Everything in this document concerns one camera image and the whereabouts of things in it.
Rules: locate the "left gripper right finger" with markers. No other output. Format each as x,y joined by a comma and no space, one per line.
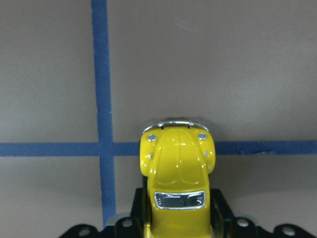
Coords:
221,213

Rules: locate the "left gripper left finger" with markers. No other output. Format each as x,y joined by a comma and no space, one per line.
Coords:
141,208

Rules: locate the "yellow beetle toy car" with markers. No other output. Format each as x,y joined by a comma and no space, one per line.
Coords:
177,157

